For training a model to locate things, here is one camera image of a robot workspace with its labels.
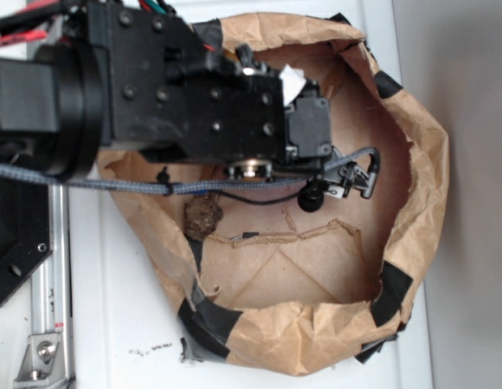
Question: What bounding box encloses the brown paper bag tray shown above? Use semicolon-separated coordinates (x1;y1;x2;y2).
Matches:
113;12;449;376

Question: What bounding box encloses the brown lumpy ball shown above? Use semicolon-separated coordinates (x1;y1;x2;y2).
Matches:
185;194;223;242

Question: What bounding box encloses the aluminium extrusion rail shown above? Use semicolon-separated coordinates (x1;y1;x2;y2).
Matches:
30;186;75;388

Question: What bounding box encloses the metal corner bracket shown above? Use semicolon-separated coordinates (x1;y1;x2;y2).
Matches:
13;332;70;388

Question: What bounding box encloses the grey braided cable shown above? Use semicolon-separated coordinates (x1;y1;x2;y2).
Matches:
0;146;381;199

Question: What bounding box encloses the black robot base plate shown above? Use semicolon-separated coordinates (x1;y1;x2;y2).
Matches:
0;177;53;307

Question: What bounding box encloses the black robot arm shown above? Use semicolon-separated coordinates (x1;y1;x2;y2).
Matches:
0;1;332;180

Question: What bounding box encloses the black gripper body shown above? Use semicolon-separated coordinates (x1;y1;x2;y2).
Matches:
87;1;332;177

